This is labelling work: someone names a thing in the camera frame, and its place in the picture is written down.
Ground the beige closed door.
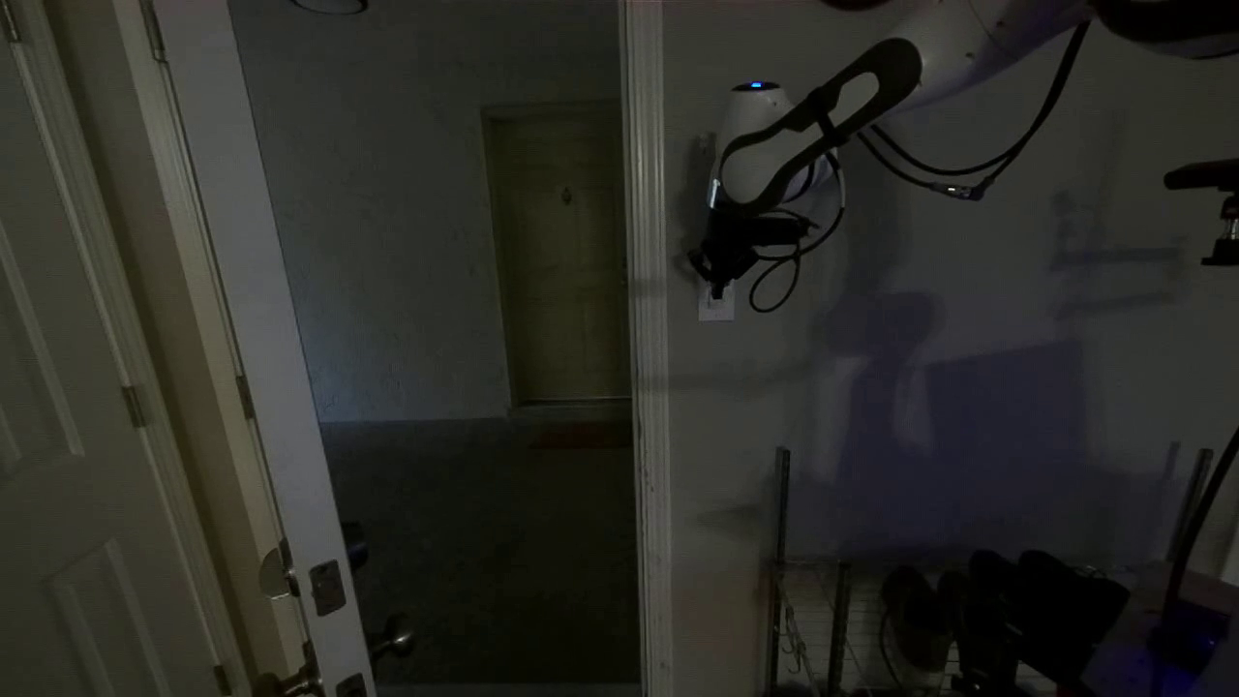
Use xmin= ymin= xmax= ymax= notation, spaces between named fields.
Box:
xmin=480 ymin=100 xmax=636 ymax=417

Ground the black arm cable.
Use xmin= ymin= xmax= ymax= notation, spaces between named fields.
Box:
xmin=849 ymin=19 xmax=1094 ymax=206

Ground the metal wire shoe rack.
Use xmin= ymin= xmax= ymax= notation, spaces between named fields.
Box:
xmin=765 ymin=442 xmax=1239 ymax=697

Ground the black camera on stand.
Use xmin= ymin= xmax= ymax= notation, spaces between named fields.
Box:
xmin=1159 ymin=155 xmax=1239 ymax=273

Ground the white open panel door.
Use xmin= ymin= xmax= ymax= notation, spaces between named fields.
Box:
xmin=0 ymin=0 xmax=379 ymax=697

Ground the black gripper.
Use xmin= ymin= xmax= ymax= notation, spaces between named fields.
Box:
xmin=686 ymin=189 xmax=824 ymax=312

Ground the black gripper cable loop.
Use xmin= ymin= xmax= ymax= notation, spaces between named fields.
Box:
xmin=743 ymin=150 xmax=855 ymax=319

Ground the metal door knob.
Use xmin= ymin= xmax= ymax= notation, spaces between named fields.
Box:
xmin=369 ymin=611 xmax=420 ymax=663

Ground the dark shoe on rack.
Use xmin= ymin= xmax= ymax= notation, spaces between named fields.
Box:
xmin=1015 ymin=548 xmax=1135 ymax=697
xmin=880 ymin=563 xmax=960 ymax=677

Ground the black tripod leg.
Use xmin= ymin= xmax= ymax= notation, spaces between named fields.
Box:
xmin=1142 ymin=421 xmax=1239 ymax=697

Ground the white door frame trim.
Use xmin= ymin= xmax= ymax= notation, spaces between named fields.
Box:
xmin=617 ymin=0 xmax=676 ymax=697

